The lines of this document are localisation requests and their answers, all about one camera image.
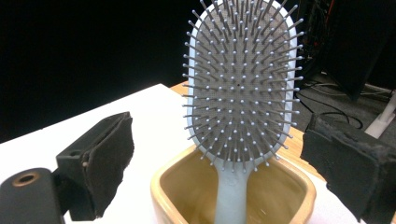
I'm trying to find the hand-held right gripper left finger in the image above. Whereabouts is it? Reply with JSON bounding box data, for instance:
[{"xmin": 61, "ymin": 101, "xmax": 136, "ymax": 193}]
[{"xmin": 55, "ymin": 110, "xmax": 135, "ymax": 222}]

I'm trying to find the light blue hairbrush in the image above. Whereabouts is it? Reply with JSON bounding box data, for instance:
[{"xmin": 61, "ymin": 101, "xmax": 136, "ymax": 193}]
[{"xmin": 181, "ymin": 0, "xmax": 304, "ymax": 224}]

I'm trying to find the pale paper sheet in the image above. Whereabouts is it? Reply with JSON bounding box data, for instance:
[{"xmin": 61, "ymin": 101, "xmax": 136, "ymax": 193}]
[{"xmin": 0, "ymin": 83, "xmax": 370, "ymax": 224}]

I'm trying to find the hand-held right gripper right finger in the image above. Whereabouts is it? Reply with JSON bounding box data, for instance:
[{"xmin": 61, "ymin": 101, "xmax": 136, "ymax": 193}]
[{"xmin": 300, "ymin": 113, "xmax": 396, "ymax": 224}]

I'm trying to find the yellow square cup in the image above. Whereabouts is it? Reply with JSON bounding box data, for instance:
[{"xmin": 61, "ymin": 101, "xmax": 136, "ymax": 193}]
[{"xmin": 149, "ymin": 144, "xmax": 318, "ymax": 224}]

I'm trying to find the dark equipment rack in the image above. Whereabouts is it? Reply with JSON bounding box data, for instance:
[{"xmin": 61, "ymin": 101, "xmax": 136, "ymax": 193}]
[{"xmin": 300, "ymin": 0, "xmax": 332, "ymax": 68}]

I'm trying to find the black floor cable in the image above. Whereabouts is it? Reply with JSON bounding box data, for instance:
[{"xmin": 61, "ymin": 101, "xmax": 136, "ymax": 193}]
[{"xmin": 294, "ymin": 91, "xmax": 364, "ymax": 131}]

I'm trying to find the black panel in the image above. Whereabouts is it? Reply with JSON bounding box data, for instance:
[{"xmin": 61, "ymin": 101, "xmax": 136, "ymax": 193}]
[{"xmin": 321, "ymin": 0, "xmax": 396, "ymax": 101}]

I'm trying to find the white metal stand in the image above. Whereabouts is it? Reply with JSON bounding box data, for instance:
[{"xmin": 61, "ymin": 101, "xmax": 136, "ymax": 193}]
[{"xmin": 363, "ymin": 92, "xmax": 396, "ymax": 140}]

